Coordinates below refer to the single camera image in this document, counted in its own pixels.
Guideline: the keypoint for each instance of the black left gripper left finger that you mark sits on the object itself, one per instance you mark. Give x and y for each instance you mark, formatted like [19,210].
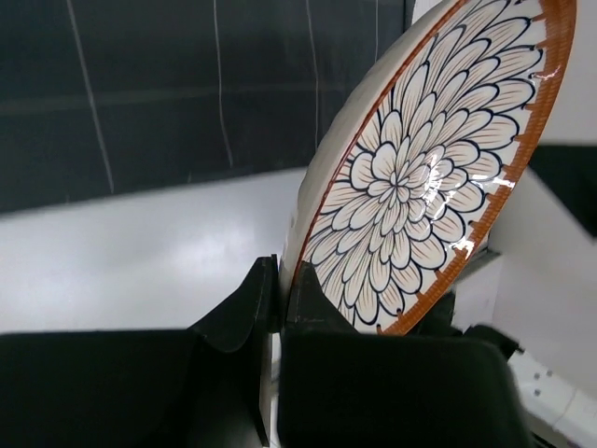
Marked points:
[208,385]

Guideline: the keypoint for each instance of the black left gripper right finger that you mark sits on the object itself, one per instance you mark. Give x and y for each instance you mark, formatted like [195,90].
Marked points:
[438,387]

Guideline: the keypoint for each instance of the floral patterned ceramic plate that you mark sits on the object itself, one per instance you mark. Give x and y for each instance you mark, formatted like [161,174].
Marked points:
[419,162]

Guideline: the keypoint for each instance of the dark checked cloth placemat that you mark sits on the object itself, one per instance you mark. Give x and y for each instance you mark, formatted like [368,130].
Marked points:
[102,98]

